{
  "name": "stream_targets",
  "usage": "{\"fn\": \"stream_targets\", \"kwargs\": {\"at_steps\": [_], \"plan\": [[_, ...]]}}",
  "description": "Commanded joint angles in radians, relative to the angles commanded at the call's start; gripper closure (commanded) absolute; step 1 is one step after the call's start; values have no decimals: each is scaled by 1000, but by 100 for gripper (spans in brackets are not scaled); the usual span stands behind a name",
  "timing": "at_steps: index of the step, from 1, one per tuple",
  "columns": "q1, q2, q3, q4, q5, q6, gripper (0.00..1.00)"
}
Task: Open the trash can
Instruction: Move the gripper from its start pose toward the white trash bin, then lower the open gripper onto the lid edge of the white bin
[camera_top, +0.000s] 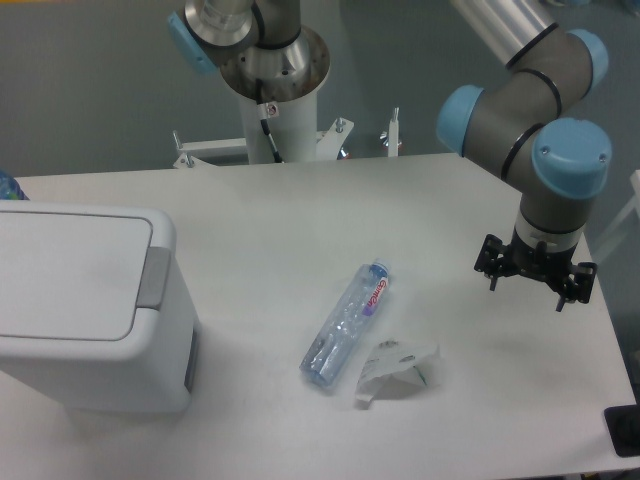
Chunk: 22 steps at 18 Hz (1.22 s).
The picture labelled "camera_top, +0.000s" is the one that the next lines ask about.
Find black device at table corner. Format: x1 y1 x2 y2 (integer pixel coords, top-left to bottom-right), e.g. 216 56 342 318
604 404 640 458

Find crumpled white paper carton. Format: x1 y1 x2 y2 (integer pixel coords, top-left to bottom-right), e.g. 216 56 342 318
355 339 442 408

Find white plastic trash can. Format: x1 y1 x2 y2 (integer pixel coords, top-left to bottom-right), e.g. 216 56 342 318
1 200 201 413

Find white trash can lid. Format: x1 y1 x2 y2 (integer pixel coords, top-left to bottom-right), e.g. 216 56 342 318
1 202 176 341

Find black cable on pedestal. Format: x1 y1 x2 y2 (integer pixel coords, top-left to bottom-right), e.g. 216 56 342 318
254 78 286 165

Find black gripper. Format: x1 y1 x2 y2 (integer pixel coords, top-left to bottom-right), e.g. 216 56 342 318
474 234 597 312

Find clear plastic water bottle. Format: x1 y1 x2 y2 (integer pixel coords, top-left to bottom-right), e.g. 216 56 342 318
299 259 390 389

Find blue bottle at left edge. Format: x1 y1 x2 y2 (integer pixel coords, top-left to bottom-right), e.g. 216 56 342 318
0 170 29 200

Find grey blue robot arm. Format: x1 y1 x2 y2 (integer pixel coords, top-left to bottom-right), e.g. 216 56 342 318
436 1 612 304

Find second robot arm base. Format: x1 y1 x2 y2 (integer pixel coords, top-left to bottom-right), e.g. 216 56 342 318
167 0 330 104

